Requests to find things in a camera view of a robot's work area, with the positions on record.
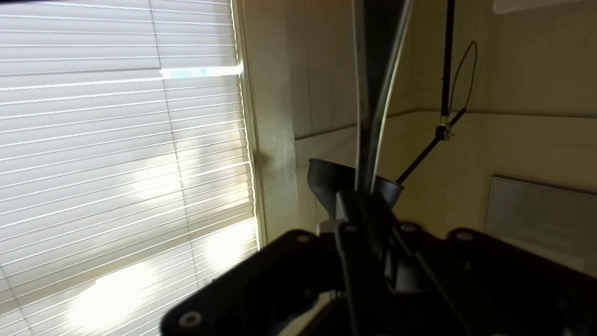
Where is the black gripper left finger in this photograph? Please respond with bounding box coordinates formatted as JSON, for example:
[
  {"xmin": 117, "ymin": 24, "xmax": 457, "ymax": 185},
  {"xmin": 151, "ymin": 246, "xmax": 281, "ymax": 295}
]
[{"xmin": 158, "ymin": 190, "xmax": 364, "ymax": 336}]

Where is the large white window blind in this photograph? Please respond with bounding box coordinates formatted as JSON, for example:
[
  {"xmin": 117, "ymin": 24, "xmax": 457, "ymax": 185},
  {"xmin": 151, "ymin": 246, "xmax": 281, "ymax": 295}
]
[{"xmin": 0, "ymin": 0, "xmax": 261, "ymax": 336}]

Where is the black lamp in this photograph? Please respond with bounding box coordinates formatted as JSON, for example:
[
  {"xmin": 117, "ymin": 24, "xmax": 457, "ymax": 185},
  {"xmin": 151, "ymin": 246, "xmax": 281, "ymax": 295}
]
[{"xmin": 306, "ymin": 0, "xmax": 481, "ymax": 222}]

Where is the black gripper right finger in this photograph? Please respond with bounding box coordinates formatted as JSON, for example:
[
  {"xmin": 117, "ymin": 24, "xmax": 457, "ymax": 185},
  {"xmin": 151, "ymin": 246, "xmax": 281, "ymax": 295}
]
[{"xmin": 364, "ymin": 196, "xmax": 597, "ymax": 336}]

